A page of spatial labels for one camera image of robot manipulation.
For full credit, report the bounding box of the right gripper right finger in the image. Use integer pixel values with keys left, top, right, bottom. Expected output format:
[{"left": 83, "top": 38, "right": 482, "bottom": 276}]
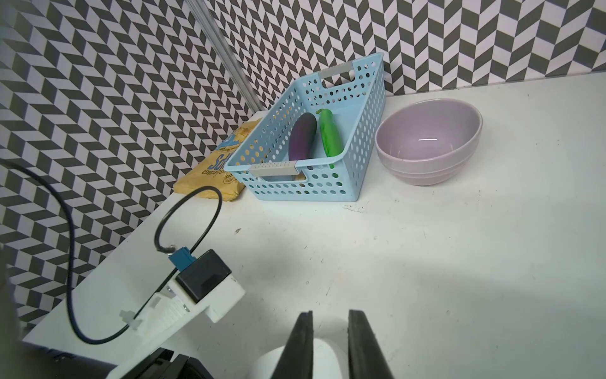
[{"left": 348, "top": 310, "right": 394, "bottom": 379}]

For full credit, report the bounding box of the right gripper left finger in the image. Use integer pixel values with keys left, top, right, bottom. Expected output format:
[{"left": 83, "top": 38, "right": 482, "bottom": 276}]
[{"left": 271, "top": 311, "right": 314, "bottom": 379}]

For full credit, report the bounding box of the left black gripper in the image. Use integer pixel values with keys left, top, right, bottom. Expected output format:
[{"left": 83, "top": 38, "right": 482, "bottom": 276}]
[{"left": 123, "top": 348, "right": 213, "bottom": 379}]

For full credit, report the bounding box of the yellow chips bag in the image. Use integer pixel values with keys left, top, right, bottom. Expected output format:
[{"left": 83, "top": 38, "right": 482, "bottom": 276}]
[{"left": 173, "top": 119, "right": 260, "bottom": 202}]

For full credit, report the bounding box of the light blue plastic basket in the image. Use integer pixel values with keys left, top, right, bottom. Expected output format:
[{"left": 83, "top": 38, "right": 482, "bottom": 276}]
[{"left": 223, "top": 53, "right": 386, "bottom": 202}]

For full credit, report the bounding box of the purple toy eggplant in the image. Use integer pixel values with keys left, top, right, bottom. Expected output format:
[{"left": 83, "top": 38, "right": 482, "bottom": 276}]
[{"left": 288, "top": 112, "right": 317, "bottom": 161}]

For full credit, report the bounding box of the green toy cucumber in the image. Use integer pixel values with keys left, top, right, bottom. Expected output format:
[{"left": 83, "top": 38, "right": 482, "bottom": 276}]
[{"left": 317, "top": 109, "right": 343, "bottom": 157}]

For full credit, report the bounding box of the lilac ceramic bowl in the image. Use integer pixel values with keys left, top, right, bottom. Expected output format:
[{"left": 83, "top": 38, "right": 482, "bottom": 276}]
[{"left": 375, "top": 99, "right": 483, "bottom": 186}]

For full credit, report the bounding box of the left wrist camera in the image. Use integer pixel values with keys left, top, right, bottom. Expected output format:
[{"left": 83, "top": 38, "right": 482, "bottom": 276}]
[{"left": 107, "top": 247, "right": 246, "bottom": 378}]

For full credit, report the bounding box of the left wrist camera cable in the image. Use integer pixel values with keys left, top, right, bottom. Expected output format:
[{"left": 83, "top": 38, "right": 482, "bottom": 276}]
[{"left": 0, "top": 158, "right": 224, "bottom": 345}]

